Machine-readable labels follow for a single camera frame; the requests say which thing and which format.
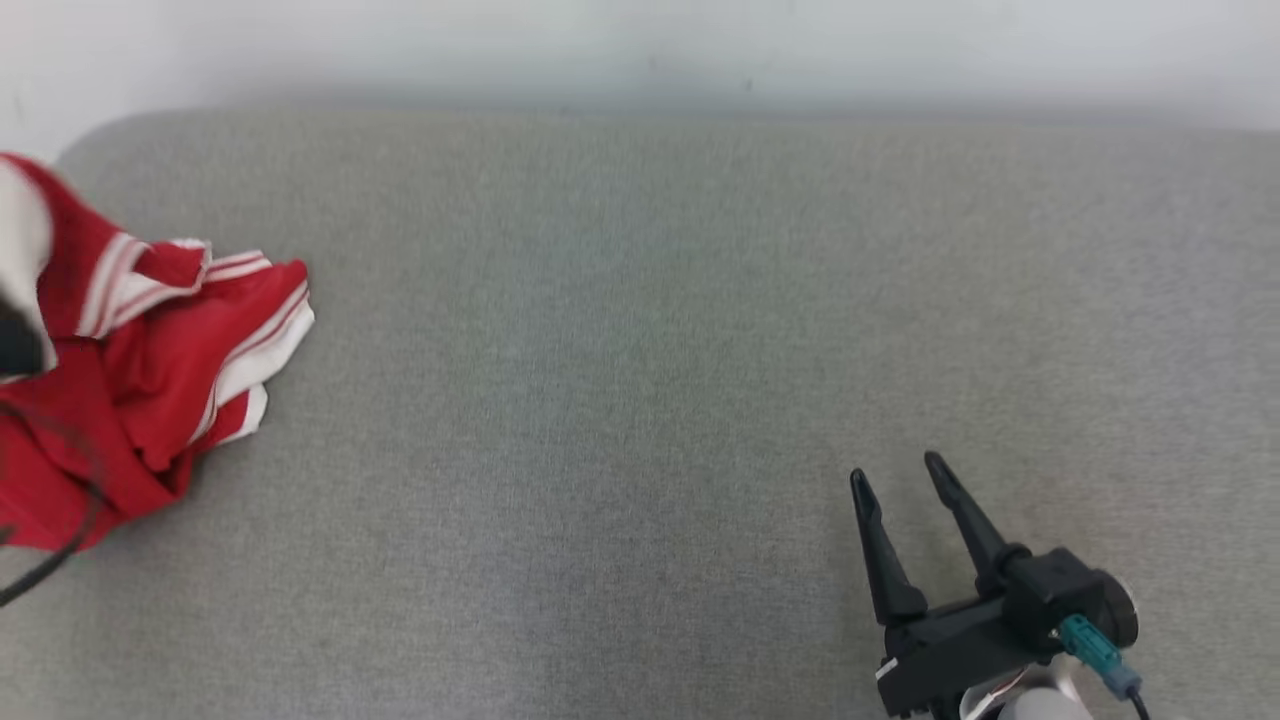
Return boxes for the grey fabric sofa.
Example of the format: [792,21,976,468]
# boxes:
[0,105,1280,720]

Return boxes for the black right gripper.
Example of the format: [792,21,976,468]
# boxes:
[850,452,1061,720]

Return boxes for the right cable teal connector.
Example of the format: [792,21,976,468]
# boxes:
[1058,614,1153,720]

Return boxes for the cable teal connector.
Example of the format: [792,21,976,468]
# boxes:
[0,400,107,607]
[1058,614,1153,720]

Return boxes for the red basketball jersey white sleeves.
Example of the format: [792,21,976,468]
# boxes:
[0,150,317,473]

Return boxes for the left cable teal connector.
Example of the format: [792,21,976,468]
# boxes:
[0,400,107,607]

